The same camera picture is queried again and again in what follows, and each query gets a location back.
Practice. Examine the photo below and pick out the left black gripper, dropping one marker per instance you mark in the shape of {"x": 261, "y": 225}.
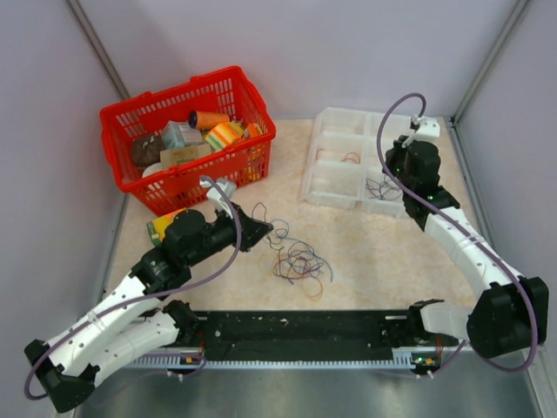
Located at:
{"x": 251, "y": 231}

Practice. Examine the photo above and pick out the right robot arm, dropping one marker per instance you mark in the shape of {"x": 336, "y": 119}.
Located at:
{"x": 511, "y": 310}

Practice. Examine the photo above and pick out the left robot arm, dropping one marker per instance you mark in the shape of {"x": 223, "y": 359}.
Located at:
{"x": 126, "y": 324}

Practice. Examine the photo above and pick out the striped yellow green box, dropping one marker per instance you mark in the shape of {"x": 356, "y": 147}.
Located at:
{"x": 223, "y": 135}

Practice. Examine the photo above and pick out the orange yellow box on table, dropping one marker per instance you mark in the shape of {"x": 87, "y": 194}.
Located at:
{"x": 157, "y": 227}

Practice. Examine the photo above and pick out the clear compartment tray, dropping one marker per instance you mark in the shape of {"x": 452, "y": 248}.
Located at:
{"x": 343, "y": 169}

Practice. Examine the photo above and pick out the beige carton box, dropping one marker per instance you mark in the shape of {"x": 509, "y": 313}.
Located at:
{"x": 178, "y": 156}

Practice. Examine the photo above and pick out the teal grey box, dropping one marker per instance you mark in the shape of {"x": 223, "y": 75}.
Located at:
{"x": 180, "y": 134}

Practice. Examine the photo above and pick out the red plastic basket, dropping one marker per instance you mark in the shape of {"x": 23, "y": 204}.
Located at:
{"x": 226, "y": 91}

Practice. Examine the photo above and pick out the brown round item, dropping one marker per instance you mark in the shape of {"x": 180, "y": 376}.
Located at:
{"x": 145, "y": 151}

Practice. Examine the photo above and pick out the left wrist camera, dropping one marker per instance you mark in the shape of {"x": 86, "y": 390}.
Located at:
{"x": 219, "y": 192}

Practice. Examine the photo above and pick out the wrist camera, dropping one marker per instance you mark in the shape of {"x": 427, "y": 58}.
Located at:
{"x": 423, "y": 129}
{"x": 219, "y": 192}

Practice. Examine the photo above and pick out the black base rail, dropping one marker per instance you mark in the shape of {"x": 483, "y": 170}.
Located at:
{"x": 323, "y": 335}

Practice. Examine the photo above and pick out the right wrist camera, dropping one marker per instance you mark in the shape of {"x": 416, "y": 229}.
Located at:
{"x": 423, "y": 129}

